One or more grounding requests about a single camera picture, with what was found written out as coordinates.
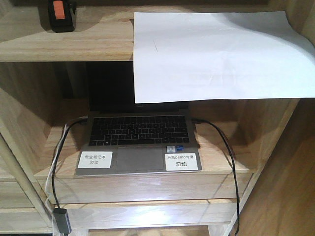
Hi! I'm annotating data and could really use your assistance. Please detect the white paper sheet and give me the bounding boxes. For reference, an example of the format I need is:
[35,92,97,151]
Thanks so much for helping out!
[133,11,315,103]

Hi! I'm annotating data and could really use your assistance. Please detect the black orange stapler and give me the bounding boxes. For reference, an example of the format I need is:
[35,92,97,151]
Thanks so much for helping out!
[48,0,77,33]

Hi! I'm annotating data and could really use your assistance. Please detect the grey open laptop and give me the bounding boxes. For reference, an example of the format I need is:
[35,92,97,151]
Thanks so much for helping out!
[76,61,202,176]

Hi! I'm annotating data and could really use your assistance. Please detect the right white laptop label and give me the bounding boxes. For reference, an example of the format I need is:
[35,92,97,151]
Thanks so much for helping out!
[165,153,199,171]

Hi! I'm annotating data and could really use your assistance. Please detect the white laptop label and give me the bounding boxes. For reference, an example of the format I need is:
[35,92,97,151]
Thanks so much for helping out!
[165,153,199,171]
[78,151,113,169]

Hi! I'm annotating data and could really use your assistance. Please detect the left white laptop label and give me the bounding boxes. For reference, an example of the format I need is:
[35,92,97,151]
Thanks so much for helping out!
[78,151,113,169]

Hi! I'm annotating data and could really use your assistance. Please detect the grey usb hub adapter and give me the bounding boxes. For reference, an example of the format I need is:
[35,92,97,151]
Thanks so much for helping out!
[53,208,72,235]

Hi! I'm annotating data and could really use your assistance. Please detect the black right laptop cable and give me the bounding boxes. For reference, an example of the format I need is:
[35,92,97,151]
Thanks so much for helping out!
[191,118,240,236]

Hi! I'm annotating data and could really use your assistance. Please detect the black laptop cable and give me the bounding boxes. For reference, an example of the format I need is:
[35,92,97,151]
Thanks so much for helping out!
[51,117,87,209]
[191,118,240,236]

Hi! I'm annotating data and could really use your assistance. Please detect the black left laptop cable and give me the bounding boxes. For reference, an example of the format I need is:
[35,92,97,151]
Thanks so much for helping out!
[51,117,87,209]

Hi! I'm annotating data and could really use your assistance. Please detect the white cable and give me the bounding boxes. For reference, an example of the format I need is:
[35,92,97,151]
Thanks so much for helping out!
[45,122,68,214]

